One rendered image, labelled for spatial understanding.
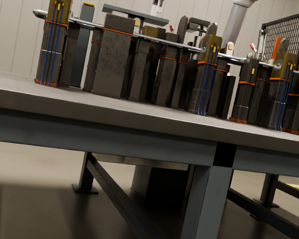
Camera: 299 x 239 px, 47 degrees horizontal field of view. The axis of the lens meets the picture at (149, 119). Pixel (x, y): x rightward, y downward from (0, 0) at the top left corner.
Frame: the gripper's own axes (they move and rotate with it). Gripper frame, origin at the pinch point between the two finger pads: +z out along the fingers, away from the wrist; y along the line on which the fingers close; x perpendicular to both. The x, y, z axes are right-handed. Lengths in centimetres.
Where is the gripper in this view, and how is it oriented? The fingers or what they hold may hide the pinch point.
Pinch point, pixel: (156, 13)
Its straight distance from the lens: 204.3
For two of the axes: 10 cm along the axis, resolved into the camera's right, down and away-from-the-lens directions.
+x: 9.5, 1.8, 2.5
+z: -2.0, 9.8, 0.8
